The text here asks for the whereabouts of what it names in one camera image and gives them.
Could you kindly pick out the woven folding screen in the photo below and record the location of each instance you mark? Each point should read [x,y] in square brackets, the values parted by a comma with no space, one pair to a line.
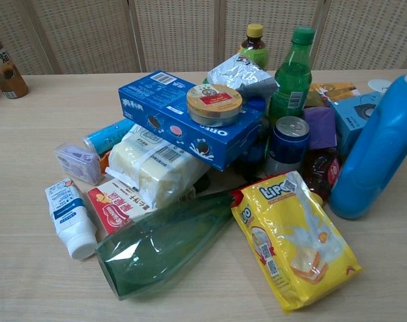
[203,33]

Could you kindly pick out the large blue detergent bottle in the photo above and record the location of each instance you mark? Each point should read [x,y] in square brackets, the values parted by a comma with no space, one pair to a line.
[378,147]

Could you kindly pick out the dark red sauce bottle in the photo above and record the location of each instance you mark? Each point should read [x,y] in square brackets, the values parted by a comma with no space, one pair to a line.
[322,174]

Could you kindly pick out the dark blue cap bottle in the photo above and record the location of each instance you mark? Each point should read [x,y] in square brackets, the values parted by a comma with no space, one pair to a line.
[254,141]

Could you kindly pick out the blue Oreo cookie box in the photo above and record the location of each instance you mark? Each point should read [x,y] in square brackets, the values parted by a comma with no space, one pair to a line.
[170,110]

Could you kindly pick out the purple tissue pack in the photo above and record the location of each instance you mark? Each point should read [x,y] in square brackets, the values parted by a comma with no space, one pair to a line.
[319,129]

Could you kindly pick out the dark blue drink can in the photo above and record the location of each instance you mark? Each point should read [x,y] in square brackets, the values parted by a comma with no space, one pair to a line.
[285,147]

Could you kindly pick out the yellow Lipo biscuit bag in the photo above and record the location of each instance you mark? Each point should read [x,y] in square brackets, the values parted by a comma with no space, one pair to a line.
[291,234]

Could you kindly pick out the silver foil snack bag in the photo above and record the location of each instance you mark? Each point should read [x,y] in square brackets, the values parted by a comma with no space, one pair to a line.
[243,74]

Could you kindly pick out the clear plastic small box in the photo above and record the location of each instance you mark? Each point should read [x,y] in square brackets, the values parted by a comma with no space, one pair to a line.
[76,160]

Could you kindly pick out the green clear plastic bottle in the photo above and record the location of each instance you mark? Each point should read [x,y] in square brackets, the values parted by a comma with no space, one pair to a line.
[163,241]

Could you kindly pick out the yellow brown snack packet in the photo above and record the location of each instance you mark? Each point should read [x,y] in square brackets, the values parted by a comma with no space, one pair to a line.
[331,91]

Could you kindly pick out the light blue carton box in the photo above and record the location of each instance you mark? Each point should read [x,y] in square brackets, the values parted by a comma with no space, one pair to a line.
[353,117]

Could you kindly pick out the white blue cream tube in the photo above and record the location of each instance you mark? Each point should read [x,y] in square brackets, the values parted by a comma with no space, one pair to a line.
[70,216]

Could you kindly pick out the white wrapped noodle pack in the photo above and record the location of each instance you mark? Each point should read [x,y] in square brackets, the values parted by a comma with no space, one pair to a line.
[156,167]

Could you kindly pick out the yellow cap tea bottle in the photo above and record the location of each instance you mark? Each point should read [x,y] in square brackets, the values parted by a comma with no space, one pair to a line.
[254,47]

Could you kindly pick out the green soda bottle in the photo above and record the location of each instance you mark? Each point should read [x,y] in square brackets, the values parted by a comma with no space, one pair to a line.
[291,87]

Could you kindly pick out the round gold tin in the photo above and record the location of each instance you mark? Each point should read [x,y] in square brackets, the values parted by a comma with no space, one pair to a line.
[214,104]

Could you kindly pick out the blue cylindrical can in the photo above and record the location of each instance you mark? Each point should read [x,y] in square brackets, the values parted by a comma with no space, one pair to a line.
[106,137]

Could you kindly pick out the brown tea bottle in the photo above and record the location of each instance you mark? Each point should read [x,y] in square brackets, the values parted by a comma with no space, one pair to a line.
[7,75]

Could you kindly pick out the red white snack box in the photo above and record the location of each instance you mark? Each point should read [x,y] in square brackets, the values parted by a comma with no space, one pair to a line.
[113,205]

